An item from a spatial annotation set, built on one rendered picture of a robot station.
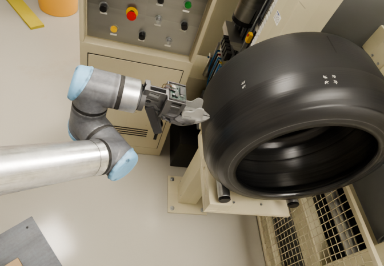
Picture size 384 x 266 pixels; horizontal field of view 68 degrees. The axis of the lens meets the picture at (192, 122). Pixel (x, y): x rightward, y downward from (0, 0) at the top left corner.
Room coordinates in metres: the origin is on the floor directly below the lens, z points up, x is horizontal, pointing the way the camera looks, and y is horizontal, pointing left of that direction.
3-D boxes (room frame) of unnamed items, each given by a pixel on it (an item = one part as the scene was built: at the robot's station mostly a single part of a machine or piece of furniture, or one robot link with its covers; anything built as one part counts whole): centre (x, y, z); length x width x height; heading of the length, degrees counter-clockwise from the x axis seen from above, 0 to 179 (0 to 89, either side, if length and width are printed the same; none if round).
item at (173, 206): (0.98, -0.18, 0.01); 0.27 x 0.27 x 0.02; 21
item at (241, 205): (0.75, -0.29, 0.80); 0.37 x 0.36 x 0.02; 111
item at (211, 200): (0.70, -0.16, 0.83); 0.36 x 0.09 x 0.06; 21
